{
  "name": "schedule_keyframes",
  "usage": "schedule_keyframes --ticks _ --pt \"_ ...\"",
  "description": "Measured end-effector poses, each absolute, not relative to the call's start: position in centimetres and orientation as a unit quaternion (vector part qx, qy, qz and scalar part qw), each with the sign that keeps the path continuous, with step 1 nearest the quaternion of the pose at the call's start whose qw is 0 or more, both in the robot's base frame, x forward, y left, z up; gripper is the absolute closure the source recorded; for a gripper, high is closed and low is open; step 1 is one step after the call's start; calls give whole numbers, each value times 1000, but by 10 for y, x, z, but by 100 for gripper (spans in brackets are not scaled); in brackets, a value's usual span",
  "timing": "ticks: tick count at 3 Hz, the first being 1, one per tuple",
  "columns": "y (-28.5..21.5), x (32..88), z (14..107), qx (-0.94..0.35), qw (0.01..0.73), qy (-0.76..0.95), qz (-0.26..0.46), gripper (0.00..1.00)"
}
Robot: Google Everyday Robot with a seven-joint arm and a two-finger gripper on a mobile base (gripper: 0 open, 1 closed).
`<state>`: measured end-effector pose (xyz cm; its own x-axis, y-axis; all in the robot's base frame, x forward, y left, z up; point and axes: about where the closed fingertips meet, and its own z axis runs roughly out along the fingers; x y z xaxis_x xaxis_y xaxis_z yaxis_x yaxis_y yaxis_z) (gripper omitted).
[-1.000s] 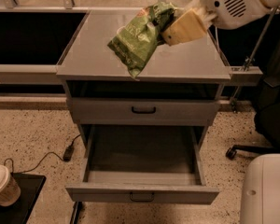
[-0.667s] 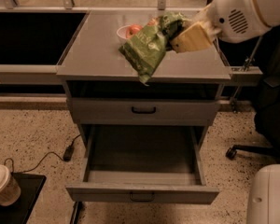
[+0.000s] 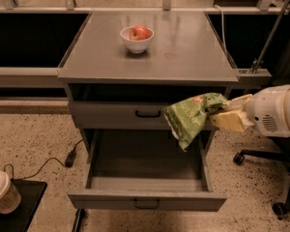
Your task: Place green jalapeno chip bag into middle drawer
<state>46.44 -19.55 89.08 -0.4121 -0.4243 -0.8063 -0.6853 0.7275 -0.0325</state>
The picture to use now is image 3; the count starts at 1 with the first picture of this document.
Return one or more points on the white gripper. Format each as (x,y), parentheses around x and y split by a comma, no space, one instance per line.
(267,110)

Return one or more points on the white ceramic bowl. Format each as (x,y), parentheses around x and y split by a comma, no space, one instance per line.
(135,46)

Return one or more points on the open grey lower drawer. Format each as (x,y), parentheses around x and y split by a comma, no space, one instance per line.
(145,170)

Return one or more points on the closed grey upper drawer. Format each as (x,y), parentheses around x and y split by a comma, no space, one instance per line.
(118,115)

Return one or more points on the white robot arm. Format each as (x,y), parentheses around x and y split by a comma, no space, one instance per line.
(267,111)

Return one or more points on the red apple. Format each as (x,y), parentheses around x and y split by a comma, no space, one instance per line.
(139,33)

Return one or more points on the metal clamp rod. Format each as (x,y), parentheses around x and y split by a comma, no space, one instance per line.
(264,5)

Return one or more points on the grey drawer cabinet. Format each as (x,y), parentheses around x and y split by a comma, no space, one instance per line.
(184,59)

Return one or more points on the white lidded paper cup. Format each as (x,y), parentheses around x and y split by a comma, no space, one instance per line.
(9,196)

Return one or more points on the black side table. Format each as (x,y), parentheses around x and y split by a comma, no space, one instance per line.
(20,219)

